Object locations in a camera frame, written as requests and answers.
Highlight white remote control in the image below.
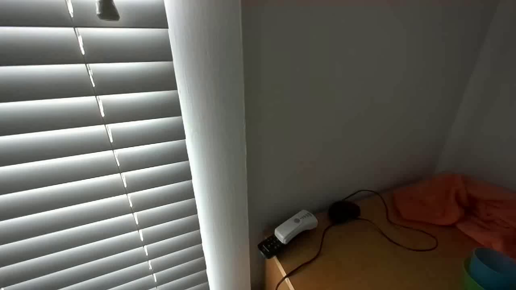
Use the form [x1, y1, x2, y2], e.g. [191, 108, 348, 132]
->
[275, 209, 318, 244]

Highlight blinds cord knob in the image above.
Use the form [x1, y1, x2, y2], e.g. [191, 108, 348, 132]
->
[96, 0, 121, 21]

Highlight green bowl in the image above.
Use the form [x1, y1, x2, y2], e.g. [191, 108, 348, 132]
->
[462, 258, 485, 290]

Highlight blue cup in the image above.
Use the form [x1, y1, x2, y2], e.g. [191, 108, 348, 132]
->
[469, 247, 516, 290]

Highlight black remote control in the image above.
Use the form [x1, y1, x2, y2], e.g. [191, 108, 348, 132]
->
[258, 235, 283, 259]

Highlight wooden cabinet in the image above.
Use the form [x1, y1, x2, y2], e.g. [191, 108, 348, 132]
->
[264, 189, 516, 290]

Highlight black computer mouse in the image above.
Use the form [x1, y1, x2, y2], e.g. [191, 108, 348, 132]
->
[328, 200, 361, 224]

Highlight orange cloth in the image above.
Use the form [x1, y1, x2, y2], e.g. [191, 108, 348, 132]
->
[392, 173, 516, 259]

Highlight black cable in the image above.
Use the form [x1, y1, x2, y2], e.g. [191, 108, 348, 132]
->
[275, 189, 439, 290]

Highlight white window blinds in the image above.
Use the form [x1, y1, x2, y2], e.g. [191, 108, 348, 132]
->
[0, 0, 210, 290]

